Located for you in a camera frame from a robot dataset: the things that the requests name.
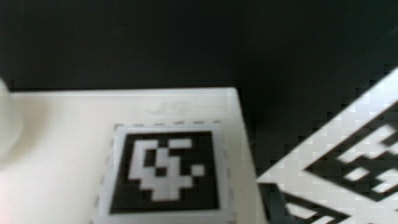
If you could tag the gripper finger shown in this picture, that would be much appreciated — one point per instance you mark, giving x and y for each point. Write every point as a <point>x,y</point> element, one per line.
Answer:
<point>274,205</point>

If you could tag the white marker base plate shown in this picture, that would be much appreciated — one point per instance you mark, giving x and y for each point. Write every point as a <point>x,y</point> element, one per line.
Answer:
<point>336,174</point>

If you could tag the white drawer with knob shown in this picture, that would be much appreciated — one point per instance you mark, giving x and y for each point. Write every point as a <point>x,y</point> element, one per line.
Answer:
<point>126,157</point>

